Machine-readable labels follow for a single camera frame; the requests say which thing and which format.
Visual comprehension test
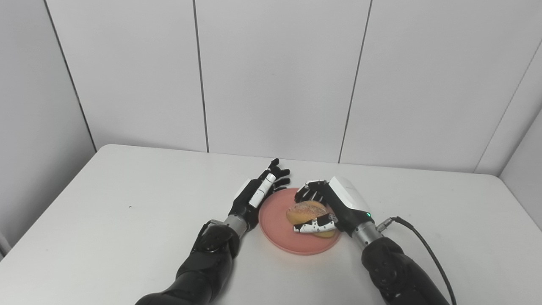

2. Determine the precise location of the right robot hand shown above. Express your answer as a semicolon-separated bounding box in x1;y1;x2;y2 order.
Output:
293;176;374;238

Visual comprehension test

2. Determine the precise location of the golden bread roll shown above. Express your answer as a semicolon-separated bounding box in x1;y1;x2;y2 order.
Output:
285;201;337;238

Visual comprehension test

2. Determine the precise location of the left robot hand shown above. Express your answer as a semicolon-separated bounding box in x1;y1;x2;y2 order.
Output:
228;158;291;231

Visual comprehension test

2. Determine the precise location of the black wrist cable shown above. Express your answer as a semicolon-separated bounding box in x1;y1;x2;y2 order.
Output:
376;216;458;305

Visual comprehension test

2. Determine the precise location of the pink round plate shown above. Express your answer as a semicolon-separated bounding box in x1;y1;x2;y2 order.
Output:
258;187;342;256

